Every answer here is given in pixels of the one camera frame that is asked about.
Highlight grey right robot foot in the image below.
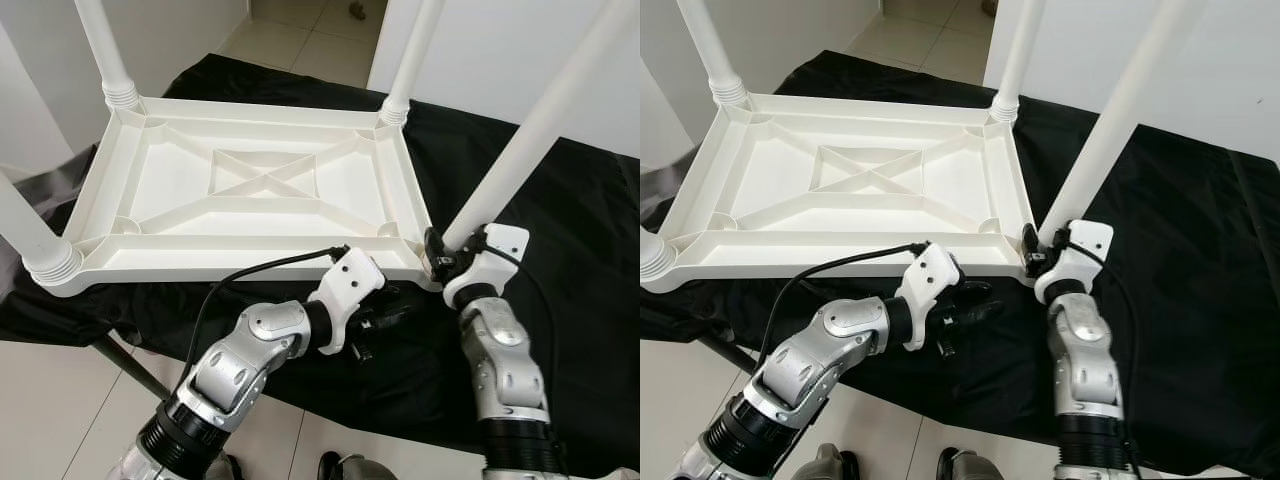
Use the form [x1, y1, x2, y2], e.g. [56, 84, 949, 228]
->
[318, 452, 396, 480]
[937, 448, 1011, 480]

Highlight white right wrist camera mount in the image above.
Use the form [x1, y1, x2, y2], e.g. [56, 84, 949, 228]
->
[1035, 220, 1114, 304]
[443, 225, 531, 309]

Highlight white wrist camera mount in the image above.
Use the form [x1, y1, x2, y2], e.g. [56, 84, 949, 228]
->
[308, 248, 386, 356]
[1035, 220, 1114, 304]
[893, 243, 963, 351]
[443, 225, 531, 309]

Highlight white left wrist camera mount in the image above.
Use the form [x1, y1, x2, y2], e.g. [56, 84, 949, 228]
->
[308, 248, 386, 356]
[893, 243, 963, 351]

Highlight white tapered plastic table leg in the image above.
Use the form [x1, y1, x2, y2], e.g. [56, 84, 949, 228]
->
[75, 0, 141, 111]
[677, 0, 749, 106]
[640, 225, 679, 283]
[440, 0, 641, 253]
[1038, 0, 1211, 249]
[990, 0, 1046, 123]
[0, 170, 83, 286]
[380, 0, 446, 126]

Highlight black metal table leg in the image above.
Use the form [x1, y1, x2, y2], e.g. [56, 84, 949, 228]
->
[95, 335, 171, 401]
[700, 335, 761, 376]

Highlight black table cloth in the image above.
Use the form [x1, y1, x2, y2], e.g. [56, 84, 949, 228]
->
[640, 50, 1280, 476]
[0, 52, 641, 476]

